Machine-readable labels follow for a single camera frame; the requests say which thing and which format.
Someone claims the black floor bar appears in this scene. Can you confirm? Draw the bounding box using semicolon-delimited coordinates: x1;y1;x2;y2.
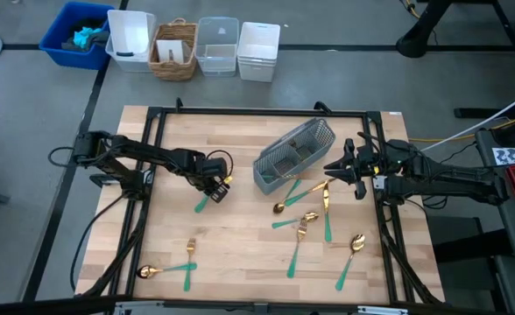
454;107;515;119

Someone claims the gold spoon green handle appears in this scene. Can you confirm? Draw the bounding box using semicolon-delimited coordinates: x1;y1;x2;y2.
271;211;320;230
272;178;303;215
334;234;366;292
135;262;198;280

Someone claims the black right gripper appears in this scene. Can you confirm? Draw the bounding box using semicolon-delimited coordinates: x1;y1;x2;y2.
324;138;390;201

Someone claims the silver metal bracket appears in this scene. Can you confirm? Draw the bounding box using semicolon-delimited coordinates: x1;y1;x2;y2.
116;300;165;315
356;304;410;315

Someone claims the teal cloth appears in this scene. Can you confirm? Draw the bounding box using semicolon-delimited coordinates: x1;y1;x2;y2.
72;26;104;50

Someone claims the dark clothing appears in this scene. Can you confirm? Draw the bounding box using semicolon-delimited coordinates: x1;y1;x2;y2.
60;17;111;54

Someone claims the blue plastic bin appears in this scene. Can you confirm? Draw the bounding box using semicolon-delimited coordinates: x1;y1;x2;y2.
38;1;116;71

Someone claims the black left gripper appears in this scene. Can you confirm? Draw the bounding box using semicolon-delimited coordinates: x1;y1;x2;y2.
191;152;232;205

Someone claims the white card box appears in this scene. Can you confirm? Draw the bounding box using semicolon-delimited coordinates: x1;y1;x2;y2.
156;38;192;65

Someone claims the white printed label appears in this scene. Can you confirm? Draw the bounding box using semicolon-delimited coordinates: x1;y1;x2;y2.
491;147;515;166

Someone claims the black tripod stand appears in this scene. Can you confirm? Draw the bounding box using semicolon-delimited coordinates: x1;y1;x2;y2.
395;0;515;87

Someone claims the grey mesh cutlery caddy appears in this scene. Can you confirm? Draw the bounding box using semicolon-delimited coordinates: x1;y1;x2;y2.
252;116;336;196

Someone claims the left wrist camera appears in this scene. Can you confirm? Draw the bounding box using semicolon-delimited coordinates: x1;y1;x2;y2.
202;157;229;179

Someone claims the wicker basket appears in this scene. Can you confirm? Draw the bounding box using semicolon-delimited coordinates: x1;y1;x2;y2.
147;17;199;82

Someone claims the black aluminium table frame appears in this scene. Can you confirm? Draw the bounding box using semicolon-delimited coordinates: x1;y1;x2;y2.
108;104;416;307

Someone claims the black power cable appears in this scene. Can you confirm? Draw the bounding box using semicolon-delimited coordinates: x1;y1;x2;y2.
68;194;125;293

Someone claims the yellow cable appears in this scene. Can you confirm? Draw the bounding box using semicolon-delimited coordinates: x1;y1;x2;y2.
408;109;515;144

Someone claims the white cable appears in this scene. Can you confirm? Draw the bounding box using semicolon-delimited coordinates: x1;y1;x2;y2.
412;85;515;154

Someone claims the black rig rail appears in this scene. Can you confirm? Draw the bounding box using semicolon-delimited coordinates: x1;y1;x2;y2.
0;295;515;315

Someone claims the white ribbed plastic bin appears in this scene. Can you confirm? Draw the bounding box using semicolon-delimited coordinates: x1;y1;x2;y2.
236;21;281;83

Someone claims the clear plastic bin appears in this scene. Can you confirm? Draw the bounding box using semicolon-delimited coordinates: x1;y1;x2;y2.
194;16;240;78

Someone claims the black furniture frame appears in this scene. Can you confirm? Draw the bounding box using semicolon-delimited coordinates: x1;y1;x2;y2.
432;227;515;315

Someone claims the gold fork green handle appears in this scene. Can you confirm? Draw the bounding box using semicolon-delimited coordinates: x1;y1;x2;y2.
183;237;197;293
286;217;309;280

